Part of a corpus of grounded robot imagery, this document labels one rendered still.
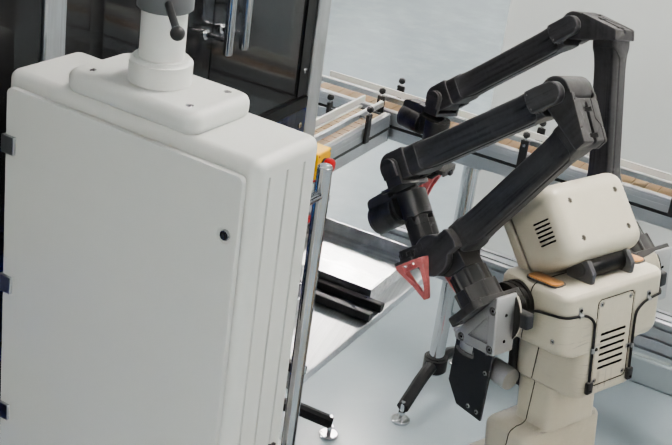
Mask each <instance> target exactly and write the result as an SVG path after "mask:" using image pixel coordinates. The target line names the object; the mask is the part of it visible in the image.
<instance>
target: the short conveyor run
mask: <svg viewBox="0 0 672 445"><path fill-rule="evenodd" d="M365 98H366V95H362V96H360V97H358V98H356V99H354V100H352V101H350V102H348V103H346V104H344V105H342V106H340V107H338V108H337V107H334V106H333V101H332V100H333V99H334V94H328V95H327V99H328V100H329V102H327V106H326V114H324V115H322V116H320V117H318V118H316V126H315V134H314V138H315V139H316V142H317V143H319V144H322V145H325V146H328V147H330V148H331V155H330V158H332V159H334V160H335V162H336V166H335V169H334V171H336V170H337V169H339V168H341V167H343V166H344V165H346V164H348V163H349V162H351V161H353V160H355V159H356V158H358V157H360V156H361V155H363V154H365V153H367V152H368V151H370V150H372V149H373V148H375V147H377V146H379V145H380V144H382V143H384V142H386V141H387V140H388V133H389V127H390V120H391V114H390V113H386V112H384V113H380V112H377V111H376V110H378V109H380V108H381V107H383V106H384V101H382V100H381V101H379V102H377V103H375V104H373V105H371V106H368V107H367V108H364V107H362V105H359V104H361V103H363V102H364V101H365ZM334 171H333V172H334Z"/></svg>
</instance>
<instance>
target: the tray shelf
mask: <svg viewBox="0 0 672 445"><path fill-rule="evenodd" d="M410 273H411V274H412V276H413V277H414V278H415V280H416V281H417V282H418V284H419V285H420V286H421V285H422V284H423V280H422V276H421V272H420V270H419V269H418V268H416V269H413V270H411V271H410ZM414 291H415V289H414V288H413V286H412V285H411V284H410V283H409V282H408V281H407V280H406V279H404V278H403V277H401V278H400V279H398V280H397V281H396V282H395V283H394V284H392V285H391V286H390V287H389V288H388V289H386V290H385V291H384V292H383V293H381V294H380V295H379V296H378V297H377V298H375V299H376V300H378V301H381V302H383V303H384V309H383V311H382V312H381V313H379V312H376V311H374V310H371V309H369V308H366V307H363V306H361V305H358V304H356V303H353V302H351V301H349V302H351V303H350V304H352V305H355V306H358V307H360V308H363V309H365V310H368V311H370V312H373V315H372V320H371V321H370V322H365V321H363V320H360V319H358V318H355V317H353V316H350V315H348V314H345V313H343V312H340V311H338V310H335V309H332V308H330V307H327V306H325V305H322V304H320V303H317V302H315V303H314V311H313V318H312V325H311V332H310V340H309V347H308V354H307V362H306V366H307V371H306V374H305V376H304V382H305V381H307V380H308V379H309V378H310V377H311V376H313V375H314V374H315V373H316V372H317V371H319V370H320V369H321V368H322V367H323V366H325V365H326V364H327V363H328V362H329V361H331V360H332V359H333V358H334V357H335V356H337V355H338V354H339V353H340V352H341V351H343V350H344V349H345V348H346V347H348V346H349V345H350V344H351V343H352V342H354V341H355V340H356V339H357V338H358V337H360V336H361V335H362V334H363V333H364V332H366V331H367V330H368V329H369V328H370V327H372V326H373V325H374V324H375V323H376V322H378V321H379V320H380V319H381V318H382V317H384V316H385V315H386V314H387V313H388V312H390V311H391V310H392V309H393V308H394V307H396V306H397V305H398V304H399V303H400V302H402V301H403V300H404V299H405V298H406V297H408V296H409V295H410V294H411V293H412V292H414ZM297 317H298V313H297V314H296V315H295V321H294V329H293V337H292V344H291V352H290V359H292V355H293V347H294V339H295V332H296V324H297ZM289 377H290V372H289V371H288V375H287V382H286V389H288V385H289Z"/></svg>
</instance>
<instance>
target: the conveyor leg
mask: <svg viewBox="0 0 672 445"><path fill-rule="evenodd" d="M454 162H455V163H458V164H461V165H464V166H463V172H462V177H461V183H460V188H459V194H458V199H457V204H456V210H455V215H454V221H456V220H457V219H458V218H460V217H462V216H463V215H465V214H466V213H467V212H468V211H470V210H471V209H472V207H473V202H474V197H475V191H476V186H477V181H478V175H479V170H482V169H479V168H476V167H473V166H470V165H467V164H464V163H461V162H457V161H454ZM454 221H453V222H454ZM455 295H456V293H455V292H454V290H453V289H452V287H451V286H450V284H449V283H448V282H446V281H442V286H441V292H440V297H439V303H438V308H437V313H436V319H435V324H434V330H433V335H432V341H431V346H430V352H429V356H430V357H431V358H433V359H437V360H440V359H443V358H444V355H445V350H446V344H447V339H448V334H449V329H450V322H449V320H448V319H449V318H450V317H451V316H452V313H453V308H454V302H455V297H454V296H455Z"/></svg>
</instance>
